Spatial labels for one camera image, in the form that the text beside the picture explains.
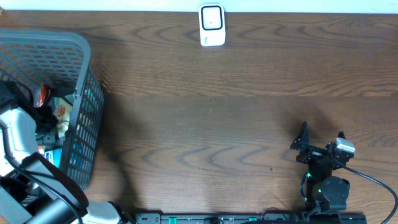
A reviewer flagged cream snack bag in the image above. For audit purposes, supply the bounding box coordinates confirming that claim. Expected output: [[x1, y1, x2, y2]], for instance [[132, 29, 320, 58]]
[[53, 97, 73, 138]]

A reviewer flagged red snack bar wrapper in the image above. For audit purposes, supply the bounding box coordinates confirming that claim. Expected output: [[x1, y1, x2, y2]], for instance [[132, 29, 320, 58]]
[[35, 85, 53, 108]]

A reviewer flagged light blue wipes packet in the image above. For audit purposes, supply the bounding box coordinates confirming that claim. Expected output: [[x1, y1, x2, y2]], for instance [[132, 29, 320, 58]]
[[44, 148, 62, 168]]

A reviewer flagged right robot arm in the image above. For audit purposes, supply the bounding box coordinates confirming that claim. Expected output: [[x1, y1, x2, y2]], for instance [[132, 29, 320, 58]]
[[290, 121, 356, 220]]

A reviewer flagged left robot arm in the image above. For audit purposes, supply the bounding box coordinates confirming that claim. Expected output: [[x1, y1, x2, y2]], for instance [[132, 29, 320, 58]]
[[1, 106, 136, 223]]

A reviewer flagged white barcode scanner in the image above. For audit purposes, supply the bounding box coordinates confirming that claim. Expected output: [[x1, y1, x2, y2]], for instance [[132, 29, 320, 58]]
[[198, 3, 226, 47]]

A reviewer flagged grey plastic shopping basket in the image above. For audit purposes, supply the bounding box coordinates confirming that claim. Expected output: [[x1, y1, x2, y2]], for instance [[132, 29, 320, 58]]
[[1, 29, 104, 189]]

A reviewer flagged right black cable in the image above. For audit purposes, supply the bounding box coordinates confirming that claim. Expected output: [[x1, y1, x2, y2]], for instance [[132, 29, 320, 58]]
[[332, 158, 398, 224]]

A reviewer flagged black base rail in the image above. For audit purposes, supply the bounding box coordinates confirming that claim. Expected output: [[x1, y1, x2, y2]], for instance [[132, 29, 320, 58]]
[[133, 213, 367, 224]]

